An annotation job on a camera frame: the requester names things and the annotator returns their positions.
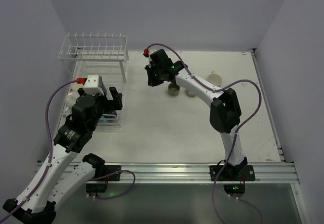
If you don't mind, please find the navy patterned cup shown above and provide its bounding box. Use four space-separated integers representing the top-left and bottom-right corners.
105 110 117 119

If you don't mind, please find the olive green mug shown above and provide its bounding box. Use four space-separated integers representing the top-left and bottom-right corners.
168 83 180 97

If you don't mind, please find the speckled beige bowl cup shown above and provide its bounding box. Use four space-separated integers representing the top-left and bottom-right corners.
185 89 196 98

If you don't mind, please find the yellow green mug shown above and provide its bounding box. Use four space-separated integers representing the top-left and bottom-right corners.
207 70 223 87

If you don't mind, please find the light blue mug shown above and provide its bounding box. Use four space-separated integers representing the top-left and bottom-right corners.
99 116 117 124

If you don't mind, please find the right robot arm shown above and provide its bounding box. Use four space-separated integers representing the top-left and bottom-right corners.
143 49 248 180

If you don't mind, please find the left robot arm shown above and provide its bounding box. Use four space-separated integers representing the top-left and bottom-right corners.
3 87 123 223

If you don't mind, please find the cream white cup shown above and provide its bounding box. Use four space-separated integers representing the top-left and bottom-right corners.
66 83 82 112

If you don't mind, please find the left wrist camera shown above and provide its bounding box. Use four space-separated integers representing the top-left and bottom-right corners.
83 74 107 96

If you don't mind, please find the white wire dish rack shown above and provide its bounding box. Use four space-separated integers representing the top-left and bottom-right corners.
58 32 129 131

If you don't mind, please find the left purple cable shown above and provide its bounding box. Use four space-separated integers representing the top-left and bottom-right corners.
0 77 86 221

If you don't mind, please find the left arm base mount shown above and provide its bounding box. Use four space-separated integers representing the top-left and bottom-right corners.
86 165 122 197

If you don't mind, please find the aluminium mounting rail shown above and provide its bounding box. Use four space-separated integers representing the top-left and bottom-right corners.
32 161 299 184

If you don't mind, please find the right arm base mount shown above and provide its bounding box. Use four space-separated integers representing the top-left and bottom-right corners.
217 157 256 198

